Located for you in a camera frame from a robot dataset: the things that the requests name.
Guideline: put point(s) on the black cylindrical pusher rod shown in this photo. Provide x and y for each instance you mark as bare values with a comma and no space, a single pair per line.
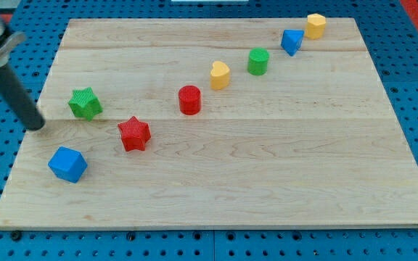
15,95

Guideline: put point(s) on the green star block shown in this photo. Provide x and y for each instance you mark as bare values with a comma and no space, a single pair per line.
85,104

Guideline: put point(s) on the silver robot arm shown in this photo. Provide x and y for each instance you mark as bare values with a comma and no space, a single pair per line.
9,39

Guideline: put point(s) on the red star block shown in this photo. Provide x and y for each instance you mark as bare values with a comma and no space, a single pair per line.
134,134

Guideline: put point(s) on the blue cube block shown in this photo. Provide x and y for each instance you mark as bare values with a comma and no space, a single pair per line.
68,164

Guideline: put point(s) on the red cylinder block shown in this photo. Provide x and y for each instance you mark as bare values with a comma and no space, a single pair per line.
189,100

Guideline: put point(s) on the wooden board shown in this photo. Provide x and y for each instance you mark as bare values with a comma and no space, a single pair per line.
312,144

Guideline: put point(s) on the yellow heart block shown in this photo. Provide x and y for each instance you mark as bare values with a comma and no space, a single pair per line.
219,75

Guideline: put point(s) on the green cylinder block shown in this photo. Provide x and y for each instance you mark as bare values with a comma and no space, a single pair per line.
258,60

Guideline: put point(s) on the blue triangle block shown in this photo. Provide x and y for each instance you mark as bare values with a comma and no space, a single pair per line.
291,41

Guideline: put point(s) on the yellow pentagon block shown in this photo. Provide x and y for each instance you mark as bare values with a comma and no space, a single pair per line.
315,26

